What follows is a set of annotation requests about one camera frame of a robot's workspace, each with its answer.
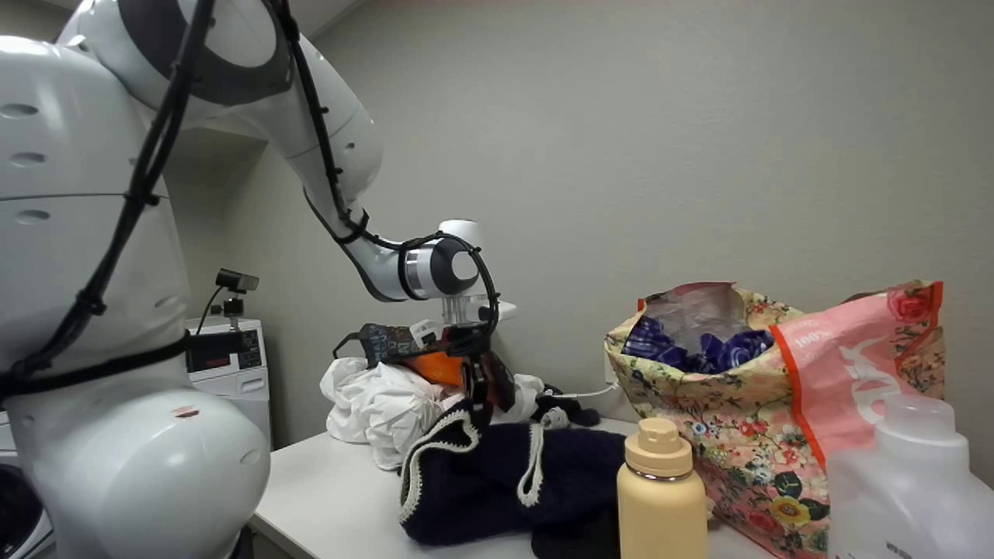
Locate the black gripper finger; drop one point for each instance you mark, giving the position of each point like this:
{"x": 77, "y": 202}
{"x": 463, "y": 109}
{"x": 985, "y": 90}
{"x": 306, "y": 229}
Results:
{"x": 503, "y": 384}
{"x": 477, "y": 389}

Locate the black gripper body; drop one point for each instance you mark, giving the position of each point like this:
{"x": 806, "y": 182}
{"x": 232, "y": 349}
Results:
{"x": 470, "y": 344}

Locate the navy garment with white trim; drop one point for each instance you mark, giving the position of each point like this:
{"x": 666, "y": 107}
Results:
{"x": 487, "y": 476}

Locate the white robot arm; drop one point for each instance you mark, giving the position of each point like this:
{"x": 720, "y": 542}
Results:
{"x": 104, "y": 259}

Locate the black tote bag colourful lettering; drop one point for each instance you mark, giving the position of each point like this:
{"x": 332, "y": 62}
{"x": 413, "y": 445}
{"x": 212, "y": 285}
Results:
{"x": 440, "y": 368}

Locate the floral bag with pink trim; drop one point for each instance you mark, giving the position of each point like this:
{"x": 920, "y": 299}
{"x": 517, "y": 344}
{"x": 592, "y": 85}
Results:
{"x": 724, "y": 437}

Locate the white cloth pile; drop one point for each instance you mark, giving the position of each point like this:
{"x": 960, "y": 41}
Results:
{"x": 377, "y": 408}

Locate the black garment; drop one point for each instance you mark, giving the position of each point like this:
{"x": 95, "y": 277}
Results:
{"x": 580, "y": 542}

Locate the tan insulated water bottle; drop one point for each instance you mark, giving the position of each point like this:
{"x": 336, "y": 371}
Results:
{"x": 660, "y": 499}

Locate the glossy blue patterned cloth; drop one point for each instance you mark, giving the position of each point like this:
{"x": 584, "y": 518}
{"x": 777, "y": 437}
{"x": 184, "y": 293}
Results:
{"x": 705, "y": 349}

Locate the white appliance with dark panel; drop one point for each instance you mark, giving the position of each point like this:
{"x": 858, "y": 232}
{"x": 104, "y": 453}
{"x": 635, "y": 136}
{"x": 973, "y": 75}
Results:
{"x": 236, "y": 389}

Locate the translucent white detergent jug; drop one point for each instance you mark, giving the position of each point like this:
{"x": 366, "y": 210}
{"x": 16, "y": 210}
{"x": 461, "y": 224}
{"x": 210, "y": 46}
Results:
{"x": 912, "y": 486}

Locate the black camera on stand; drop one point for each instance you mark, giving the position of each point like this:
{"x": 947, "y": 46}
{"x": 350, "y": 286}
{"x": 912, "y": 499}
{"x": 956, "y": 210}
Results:
{"x": 238, "y": 280}

